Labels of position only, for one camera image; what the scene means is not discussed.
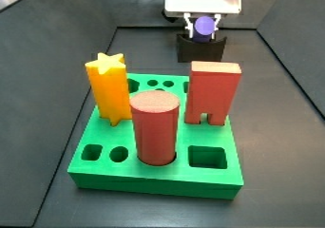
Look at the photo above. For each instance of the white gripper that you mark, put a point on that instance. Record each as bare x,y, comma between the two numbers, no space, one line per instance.
178,8

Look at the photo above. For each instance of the purple cylinder block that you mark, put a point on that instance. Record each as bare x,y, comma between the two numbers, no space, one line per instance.
203,29

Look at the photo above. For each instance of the black curved cradle stand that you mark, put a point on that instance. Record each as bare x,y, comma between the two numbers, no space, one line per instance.
193,51

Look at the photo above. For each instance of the red arch block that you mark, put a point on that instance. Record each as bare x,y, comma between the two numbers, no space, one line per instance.
211,88

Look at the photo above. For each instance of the yellow star block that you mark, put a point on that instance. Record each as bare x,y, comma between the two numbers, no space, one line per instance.
107,77

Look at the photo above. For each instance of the red cylinder block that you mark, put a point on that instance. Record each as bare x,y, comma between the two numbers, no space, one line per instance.
155,112

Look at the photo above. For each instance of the green shape sorter base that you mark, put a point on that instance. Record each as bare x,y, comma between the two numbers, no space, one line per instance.
205,169

